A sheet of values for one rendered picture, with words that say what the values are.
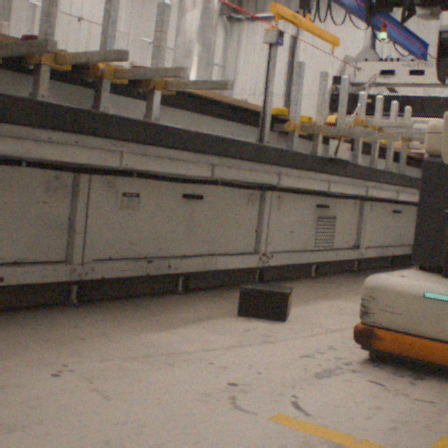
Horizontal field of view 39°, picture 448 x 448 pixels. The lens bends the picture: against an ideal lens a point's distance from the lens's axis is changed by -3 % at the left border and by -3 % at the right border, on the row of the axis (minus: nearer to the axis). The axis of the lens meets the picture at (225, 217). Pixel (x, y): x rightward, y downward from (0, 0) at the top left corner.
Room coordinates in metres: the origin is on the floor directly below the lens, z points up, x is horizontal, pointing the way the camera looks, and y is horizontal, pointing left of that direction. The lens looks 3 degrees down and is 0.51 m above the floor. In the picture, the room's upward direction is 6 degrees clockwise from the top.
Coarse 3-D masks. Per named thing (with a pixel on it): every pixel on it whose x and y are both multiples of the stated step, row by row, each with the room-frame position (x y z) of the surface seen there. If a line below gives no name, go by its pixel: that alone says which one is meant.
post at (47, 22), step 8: (48, 0) 1.88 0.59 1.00; (56, 0) 1.90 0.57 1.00; (48, 8) 1.88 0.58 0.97; (56, 8) 1.91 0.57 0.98; (40, 16) 1.90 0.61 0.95; (48, 16) 1.89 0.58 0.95; (56, 16) 1.91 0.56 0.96; (40, 24) 1.90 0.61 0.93; (48, 24) 1.89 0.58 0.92; (40, 32) 1.90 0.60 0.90; (48, 32) 1.89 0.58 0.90; (40, 72) 1.88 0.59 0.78; (48, 72) 1.91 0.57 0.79; (40, 80) 1.88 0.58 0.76; (48, 80) 1.91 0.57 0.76; (32, 88) 1.90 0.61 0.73; (40, 88) 1.89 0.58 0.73
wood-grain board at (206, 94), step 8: (0, 40) 1.95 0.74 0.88; (8, 40) 1.97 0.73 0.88; (16, 40) 2.00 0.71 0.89; (80, 64) 2.25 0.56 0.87; (200, 96) 2.83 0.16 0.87; (208, 96) 2.82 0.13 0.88; (216, 96) 2.86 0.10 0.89; (224, 96) 2.91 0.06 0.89; (232, 104) 2.99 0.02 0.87; (240, 104) 3.02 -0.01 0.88; (248, 104) 3.07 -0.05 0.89; (256, 104) 3.12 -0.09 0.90; (384, 144) 4.45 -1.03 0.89; (400, 152) 4.71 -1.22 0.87; (408, 152) 4.85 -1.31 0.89
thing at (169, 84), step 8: (168, 80) 2.31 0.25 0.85; (176, 80) 2.29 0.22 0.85; (184, 80) 2.27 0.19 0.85; (192, 80) 2.25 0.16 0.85; (200, 80) 2.23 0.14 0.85; (208, 80) 2.21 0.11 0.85; (216, 80) 2.19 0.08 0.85; (224, 80) 2.17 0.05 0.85; (136, 88) 2.40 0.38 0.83; (144, 88) 2.38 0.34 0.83; (168, 88) 2.31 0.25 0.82; (176, 88) 2.29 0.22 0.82; (184, 88) 2.27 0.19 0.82; (192, 88) 2.25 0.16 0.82; (200, 88) 2.23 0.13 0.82; (208, 88) 2.21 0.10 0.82; (216, 88) 2.19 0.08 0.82; (224, 88) 2.17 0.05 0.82; (232, 88) 2.18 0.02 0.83
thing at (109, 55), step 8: (24, 56) 2.00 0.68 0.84; (56, 56) 1.91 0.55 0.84; (64, 56) 1.89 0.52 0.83; (72, 56) 1.87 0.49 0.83; (80, 56) 1.85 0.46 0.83; (88, 56) 1.83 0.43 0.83; (96, 56) 1.81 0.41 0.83; (104, 56) 1.79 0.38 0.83; (112, 56) 1.77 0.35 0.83; (120, 56) 1.75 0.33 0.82; (128, 56) 1.77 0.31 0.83; (24, 64) 2.00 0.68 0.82; (64, 64) 1.92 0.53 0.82; (72, 64) 1.90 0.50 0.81
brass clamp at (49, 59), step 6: (42, 54) 1.87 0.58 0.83; (48, 54) 1.89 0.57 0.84; (54, 54) 1.91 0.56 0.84; (30, 60) 1.87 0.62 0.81; (36, 60) 1.87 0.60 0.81; (42, 60) 1.87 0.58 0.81; (48, 60) 1.89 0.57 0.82; (54, 60) 1.91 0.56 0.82; (54, 66) 1.92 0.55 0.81; (60, 66) 1.93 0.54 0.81; (66, 66) 1.95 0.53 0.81
